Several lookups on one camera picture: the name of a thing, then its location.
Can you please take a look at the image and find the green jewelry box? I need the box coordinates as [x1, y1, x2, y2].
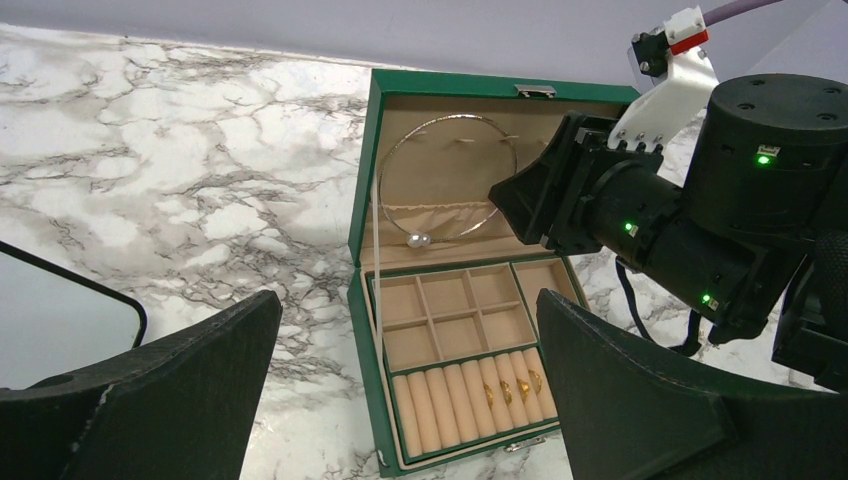
[348, 69, 637, 478]

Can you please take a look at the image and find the white dry-erase board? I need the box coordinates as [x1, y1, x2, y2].
[1, 242, 147, 390]

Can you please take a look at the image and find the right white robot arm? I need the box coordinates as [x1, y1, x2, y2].
[489, 73, 847, 393]

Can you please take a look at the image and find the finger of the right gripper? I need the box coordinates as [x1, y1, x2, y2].
[488, 112, 583, 245]

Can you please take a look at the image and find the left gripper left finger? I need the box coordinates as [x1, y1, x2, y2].
[1, 290, 282, 479]

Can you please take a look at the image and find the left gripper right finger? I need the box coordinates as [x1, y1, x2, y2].
[537, 289, 847, 479]

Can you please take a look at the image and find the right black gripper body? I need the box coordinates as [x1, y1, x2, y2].
[540, 112, 682, 255]

